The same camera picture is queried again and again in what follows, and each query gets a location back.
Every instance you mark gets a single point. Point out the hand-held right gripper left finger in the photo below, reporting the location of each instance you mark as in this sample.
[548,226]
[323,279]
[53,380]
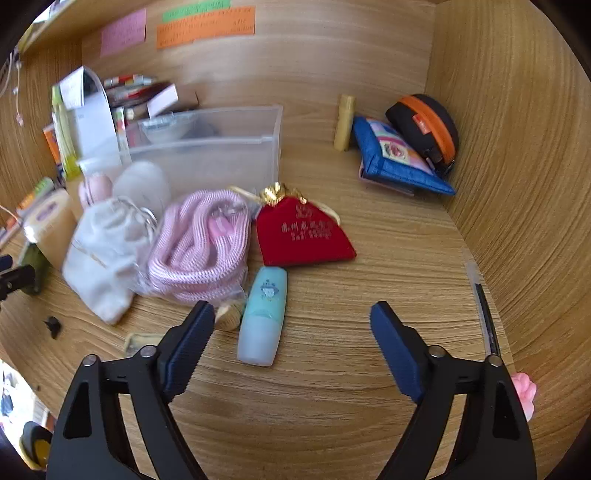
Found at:
[184,360]

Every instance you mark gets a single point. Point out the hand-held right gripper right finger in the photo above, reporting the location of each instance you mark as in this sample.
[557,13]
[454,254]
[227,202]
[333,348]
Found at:
[397,350]

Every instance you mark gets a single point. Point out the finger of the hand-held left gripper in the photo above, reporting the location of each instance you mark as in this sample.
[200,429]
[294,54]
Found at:
[4,261]
[18,279]

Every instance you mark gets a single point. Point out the dark green bottle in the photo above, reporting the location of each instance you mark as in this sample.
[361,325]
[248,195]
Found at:
[38,270]

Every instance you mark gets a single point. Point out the roll of beige tape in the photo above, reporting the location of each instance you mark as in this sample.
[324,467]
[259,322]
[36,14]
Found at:
[51,226]

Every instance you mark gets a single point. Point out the light blue tube bottle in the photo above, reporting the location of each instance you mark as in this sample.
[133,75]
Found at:
[261,323]

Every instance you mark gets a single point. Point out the pink macaron case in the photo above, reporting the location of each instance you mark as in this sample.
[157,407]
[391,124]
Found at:
[97,189]

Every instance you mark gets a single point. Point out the clear plastic storage bin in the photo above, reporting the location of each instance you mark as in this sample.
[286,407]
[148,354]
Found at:
[207,157]

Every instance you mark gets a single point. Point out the small black clip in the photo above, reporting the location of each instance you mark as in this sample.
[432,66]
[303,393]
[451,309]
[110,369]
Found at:
[53,326]

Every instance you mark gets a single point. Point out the green packet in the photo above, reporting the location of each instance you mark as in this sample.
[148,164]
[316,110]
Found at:
[44,187]

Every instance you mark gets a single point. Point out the black pen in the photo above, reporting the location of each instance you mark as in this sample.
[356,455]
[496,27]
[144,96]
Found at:
[487,318]

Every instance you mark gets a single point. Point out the yellow green spray bottle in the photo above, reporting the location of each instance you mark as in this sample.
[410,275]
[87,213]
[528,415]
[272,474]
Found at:
[69,152]

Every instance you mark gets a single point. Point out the orange box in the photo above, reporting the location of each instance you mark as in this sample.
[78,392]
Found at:
[51,143]

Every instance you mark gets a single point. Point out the pink charm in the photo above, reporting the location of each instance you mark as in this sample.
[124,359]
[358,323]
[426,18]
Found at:
[524,394]

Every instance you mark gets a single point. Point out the white paper stand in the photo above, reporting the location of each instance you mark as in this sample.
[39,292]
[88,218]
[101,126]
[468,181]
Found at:
[92,124]

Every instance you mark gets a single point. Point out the yellow black object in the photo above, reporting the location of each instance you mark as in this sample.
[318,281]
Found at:
[37,445]

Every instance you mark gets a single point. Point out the fruit print box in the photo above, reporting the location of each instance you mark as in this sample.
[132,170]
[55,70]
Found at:
[120,122]

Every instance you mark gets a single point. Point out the blue patchwork wallet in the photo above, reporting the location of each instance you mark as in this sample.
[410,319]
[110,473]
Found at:
[383,159]

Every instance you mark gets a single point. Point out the clear bowl of trinkets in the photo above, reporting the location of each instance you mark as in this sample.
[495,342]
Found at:
[166,127]

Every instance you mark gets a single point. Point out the red white marker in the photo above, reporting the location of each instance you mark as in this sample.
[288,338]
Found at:
[129,79]

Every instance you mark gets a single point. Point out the stack of books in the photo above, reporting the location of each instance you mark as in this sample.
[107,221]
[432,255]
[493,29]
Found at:
[138,85]

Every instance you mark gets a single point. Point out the small white box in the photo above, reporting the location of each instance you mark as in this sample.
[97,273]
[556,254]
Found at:
[161,99]

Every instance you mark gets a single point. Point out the yellow lip balm tube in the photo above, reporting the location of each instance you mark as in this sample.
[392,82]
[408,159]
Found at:
[344,124]

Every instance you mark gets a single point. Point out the black orange zip case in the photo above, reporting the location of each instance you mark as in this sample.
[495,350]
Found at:
[411,115]

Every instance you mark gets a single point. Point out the wooden shelf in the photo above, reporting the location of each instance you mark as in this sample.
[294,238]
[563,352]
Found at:
[69,23]

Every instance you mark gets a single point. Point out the pink sticky note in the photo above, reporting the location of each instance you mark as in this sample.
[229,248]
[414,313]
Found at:
[123,32]

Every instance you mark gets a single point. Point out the orange sticky note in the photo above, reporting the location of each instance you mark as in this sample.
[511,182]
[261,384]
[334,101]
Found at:
[205,27]

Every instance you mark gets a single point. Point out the green sticky note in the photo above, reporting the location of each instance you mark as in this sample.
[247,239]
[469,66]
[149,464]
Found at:
[196,10]

